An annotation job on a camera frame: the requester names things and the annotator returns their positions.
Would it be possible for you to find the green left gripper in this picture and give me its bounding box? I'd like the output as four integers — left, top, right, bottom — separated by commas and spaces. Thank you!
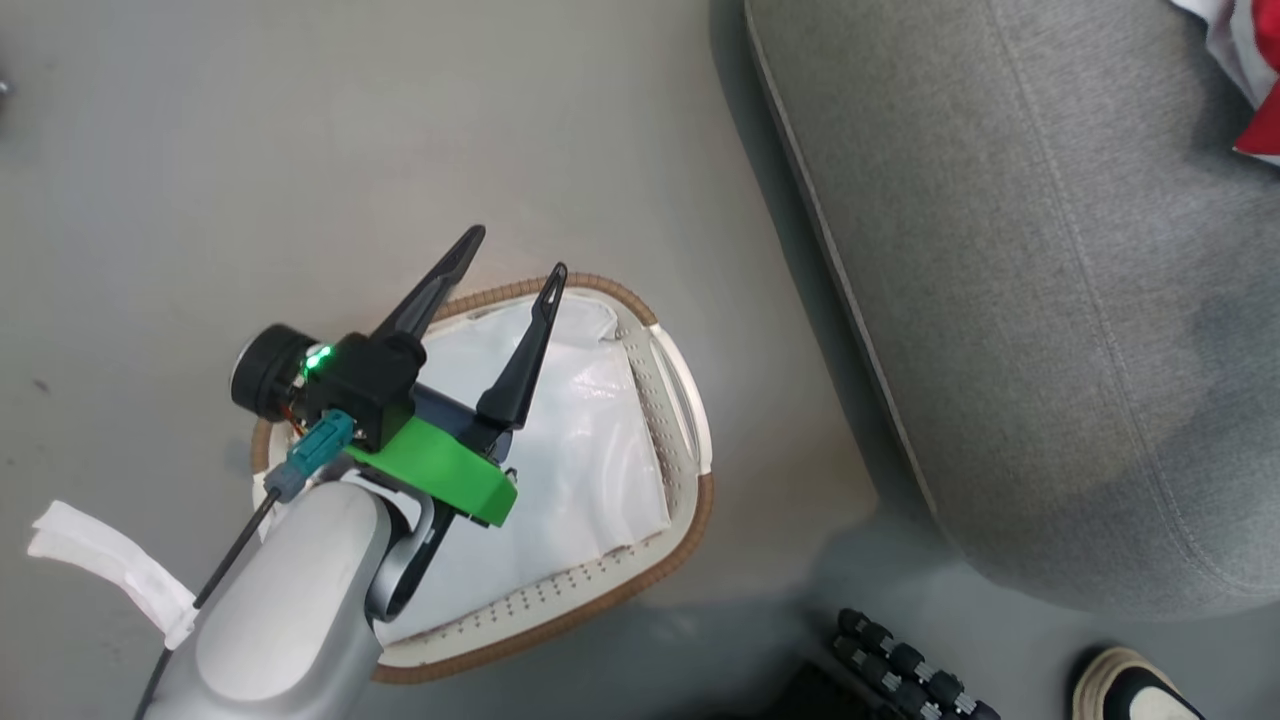
345, 225, 568, 528

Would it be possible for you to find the red and white garment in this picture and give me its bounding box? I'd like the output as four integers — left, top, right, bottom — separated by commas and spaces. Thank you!
1170, 0, 1280, 167

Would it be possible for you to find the grey fabric sofa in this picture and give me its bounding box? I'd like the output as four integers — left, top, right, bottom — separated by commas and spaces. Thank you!
745, 0, 1280, 621

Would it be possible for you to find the white laundry basket brown rim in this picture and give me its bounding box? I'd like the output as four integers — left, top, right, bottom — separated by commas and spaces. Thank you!
250, 273, 714, 685

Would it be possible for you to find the black and beige shoe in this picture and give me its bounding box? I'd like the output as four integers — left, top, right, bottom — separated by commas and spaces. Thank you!
1072, 647, 1207, 720

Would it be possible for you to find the teal cable connector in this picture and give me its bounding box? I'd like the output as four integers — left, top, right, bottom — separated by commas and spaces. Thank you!
263, 410, 356, 503

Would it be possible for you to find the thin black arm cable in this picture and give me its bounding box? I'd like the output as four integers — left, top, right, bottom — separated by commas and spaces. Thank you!
133, 487, 283, 720

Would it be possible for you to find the white fabric strap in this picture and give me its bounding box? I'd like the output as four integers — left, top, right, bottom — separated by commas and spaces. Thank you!
27, 500, 201, 651

